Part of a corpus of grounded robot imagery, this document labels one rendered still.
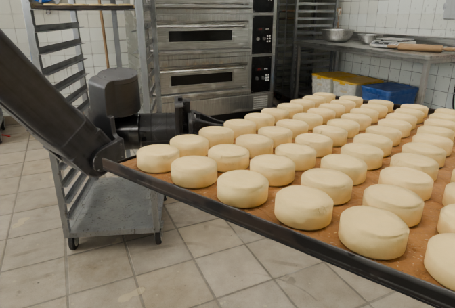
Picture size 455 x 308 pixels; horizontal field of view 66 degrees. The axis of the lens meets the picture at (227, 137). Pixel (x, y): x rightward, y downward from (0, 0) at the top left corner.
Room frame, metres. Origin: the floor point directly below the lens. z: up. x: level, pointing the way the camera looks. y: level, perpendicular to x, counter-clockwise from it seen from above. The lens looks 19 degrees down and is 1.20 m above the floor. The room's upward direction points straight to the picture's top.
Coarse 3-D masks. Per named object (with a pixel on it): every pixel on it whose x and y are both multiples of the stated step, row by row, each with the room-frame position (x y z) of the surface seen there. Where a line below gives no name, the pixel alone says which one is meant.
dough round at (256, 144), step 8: (240, 136) 0.45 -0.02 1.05; (248, 136) 0.45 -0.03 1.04; (256, 136) 0.45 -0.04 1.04; (264, 136) 0.45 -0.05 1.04; (240, 144) 0.42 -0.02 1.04; (248, 144) 0.42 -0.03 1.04; (256, 144) 0.42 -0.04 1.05; (264, 144) 0.42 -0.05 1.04; (272, 144) 0.43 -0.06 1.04; (256, 152) 0.41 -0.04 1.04; (264, 152) 0.42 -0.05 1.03; (272, 152) 0.43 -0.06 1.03
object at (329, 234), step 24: (312, 168) 0.39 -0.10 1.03; (384, 168) 0.40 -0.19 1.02; (216, 192) 0.32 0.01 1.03; (360, 192) 0.33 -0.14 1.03; (432, 192) 0.33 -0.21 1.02; (264, 216) 0.27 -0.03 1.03; (336, 216) 0.28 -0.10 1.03; (432, 216) 0.28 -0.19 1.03; (336, 240) 0.24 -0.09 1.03; (408, 240) 0.24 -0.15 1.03; (384, 264) 0.21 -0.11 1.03; (408, 264) 0.21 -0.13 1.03
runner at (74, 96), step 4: (80, 88) 2.02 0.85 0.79; (84, 88) 2.10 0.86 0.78; (88, 88) 2.14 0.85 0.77; (76, 92) 1.94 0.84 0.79; (80, 92) 2.01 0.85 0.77; (84, 92) 2.02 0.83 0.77; (68, 96) 1.81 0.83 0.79; (72, 96) 1.87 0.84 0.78; (76, 96) 1.92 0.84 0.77; (80, 96) 1.92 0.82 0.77; (68, 100) 1.80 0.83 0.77; (72, 100) 1.82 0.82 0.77
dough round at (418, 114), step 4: (400, 108) 0.66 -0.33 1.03; (404, 108) 0.66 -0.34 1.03; (408, 108) 0.66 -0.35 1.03; (396, 112) 0.64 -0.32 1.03; (400, 112) 0.63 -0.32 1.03; (404, 112) 0.62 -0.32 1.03; (408, 112) 0.62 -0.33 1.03; (412, 112) 0.62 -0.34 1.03; (416, 112) 0.62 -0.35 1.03; (420, 112) 0.62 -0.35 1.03; (416, 116) 0.61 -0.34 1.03; (420, 116) 0.62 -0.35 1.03; (420, 120) 0.62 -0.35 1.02; (416, 124) 0.62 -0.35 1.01
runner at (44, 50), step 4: (72, 40) 2.01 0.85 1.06; (76, 40) 2.07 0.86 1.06; (80, 40) 2.15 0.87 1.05; (52, 44) 1.70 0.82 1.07; (56, 44) 1.75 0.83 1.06; (60, 44) 1.81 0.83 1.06; (64, 44) 1.87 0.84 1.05; (68, 44) 1.93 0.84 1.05; (72, 44) 2.00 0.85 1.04; (76, 44) 2.04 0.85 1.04; (80, 44) 2.05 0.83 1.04; (40, 48) 1.56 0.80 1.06; (44, 48) 1.60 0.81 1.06; (48, 48) 1.64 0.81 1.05; (52, 48) 1.69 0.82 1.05; (56, 48) 1.75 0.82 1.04; (60, 48) 1.79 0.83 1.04; (64, 48) 1.79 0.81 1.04; (40, 52) 1.55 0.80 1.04; (44, 52) 1.59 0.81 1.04; (48, 52) 1.60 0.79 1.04; (52, 52) 1.62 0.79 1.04
